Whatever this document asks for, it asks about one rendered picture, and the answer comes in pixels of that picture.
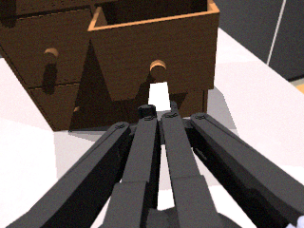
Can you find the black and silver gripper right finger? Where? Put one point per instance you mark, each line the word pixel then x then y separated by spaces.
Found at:
pixel 268 195

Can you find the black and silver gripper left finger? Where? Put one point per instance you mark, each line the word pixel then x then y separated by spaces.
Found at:
pixel 123 165

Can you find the brown small chest of drawers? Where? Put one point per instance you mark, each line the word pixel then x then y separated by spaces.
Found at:
pixel 93 5

